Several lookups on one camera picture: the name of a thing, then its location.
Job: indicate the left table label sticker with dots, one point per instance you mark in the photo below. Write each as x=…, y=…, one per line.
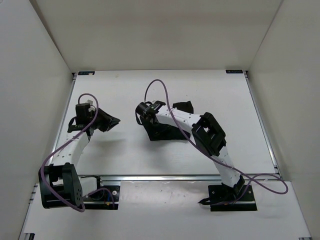
x=86, y=73

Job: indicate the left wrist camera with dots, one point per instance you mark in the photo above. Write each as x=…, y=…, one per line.
x=85, y=112

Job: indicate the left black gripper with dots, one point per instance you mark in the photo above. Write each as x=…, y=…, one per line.
x=110, y=121

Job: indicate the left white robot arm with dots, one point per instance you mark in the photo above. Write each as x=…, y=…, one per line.
x=60, y=185

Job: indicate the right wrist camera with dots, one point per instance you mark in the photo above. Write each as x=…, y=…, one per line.
x=143, y=108

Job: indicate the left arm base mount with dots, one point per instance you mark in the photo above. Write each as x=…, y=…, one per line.
x=106, y=198

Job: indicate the right table label sticker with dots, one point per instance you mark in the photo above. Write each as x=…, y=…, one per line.
x=234, y=71

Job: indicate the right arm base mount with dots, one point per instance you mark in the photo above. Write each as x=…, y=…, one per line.
x=221, y=200

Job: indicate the black pleated skirt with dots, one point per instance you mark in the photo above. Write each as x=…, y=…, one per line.
x=165, y=132

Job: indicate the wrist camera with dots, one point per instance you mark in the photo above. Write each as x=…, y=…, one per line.
x=85, y=112
x=143, y=108

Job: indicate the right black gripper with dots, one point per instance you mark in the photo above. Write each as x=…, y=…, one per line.
x=157, y=131

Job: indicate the table label sticker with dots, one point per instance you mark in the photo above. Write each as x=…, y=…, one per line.
x=86, y=73
x=234, y=71

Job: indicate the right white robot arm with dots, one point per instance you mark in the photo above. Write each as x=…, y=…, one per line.
x=207, y=133

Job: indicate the aluminium front rail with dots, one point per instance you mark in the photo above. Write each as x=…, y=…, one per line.
x=166, y=178

